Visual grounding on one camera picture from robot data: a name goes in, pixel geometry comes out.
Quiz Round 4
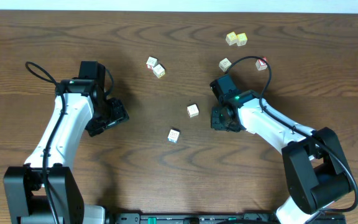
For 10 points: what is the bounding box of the wooden block yellow print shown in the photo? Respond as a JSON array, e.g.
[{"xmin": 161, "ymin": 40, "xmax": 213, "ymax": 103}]
[{"xmin": 226, "ymin": 32, "xmax": 238, "ymax": 45}]

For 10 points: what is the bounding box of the yellow framed wooden block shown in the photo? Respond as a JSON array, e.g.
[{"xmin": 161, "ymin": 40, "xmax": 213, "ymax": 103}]
[{"xmin": 237, "ymin": 33, "xmax": 248, "ymax": 47}]

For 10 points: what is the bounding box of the wooden block blue side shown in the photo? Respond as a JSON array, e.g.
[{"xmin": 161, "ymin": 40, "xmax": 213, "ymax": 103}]
[{"xmin": 167, "ymin": 129, "xmax": 180, "ymax": 143}]

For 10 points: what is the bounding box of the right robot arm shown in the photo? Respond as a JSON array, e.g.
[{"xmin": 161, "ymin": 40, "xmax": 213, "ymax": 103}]
[{"xmin": 211, "ymin": 89, "xmax": 358, "ymax": 223}]

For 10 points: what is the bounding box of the plain wooden block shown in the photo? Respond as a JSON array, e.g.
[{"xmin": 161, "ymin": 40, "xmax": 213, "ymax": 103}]
[{"xmin": 219, "ymin": 58, "xmax": 232, "ymax": 72}]

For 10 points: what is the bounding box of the wooden block soccer ball A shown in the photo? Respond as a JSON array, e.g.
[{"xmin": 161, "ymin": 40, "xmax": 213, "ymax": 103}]
[{"xmin": 187, "ymin": 104, "xmax": 199, "ymax": 118}]

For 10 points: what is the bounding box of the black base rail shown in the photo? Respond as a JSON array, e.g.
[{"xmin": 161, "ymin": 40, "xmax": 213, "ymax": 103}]
[{"xmin": 113, "ymin": 212, "xmax": 347, "ymax": 224}]

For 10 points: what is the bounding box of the red V wooden block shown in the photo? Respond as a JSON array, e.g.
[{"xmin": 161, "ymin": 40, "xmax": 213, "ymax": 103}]
[{"xmin": 255, "ymin": 57, "xmax": 267, "ymax": 71}]

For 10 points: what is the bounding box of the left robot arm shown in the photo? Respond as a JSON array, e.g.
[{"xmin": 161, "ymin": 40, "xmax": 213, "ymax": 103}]
[{"xmin": 3, "ymin": 79, "xmax": 129, "ymax": 223}]

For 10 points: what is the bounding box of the wooden block yellow K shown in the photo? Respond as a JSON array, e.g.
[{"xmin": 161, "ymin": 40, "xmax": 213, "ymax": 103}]
[{"xmin": 153, "ymin": 64, "xmax": 166, "ymax": 78}]

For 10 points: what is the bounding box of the wooden block red print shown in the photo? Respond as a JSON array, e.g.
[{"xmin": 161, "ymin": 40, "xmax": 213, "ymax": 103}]
[{"xmin": 146, "ymin": 57, "xmax": 158, "ymax": 70}]

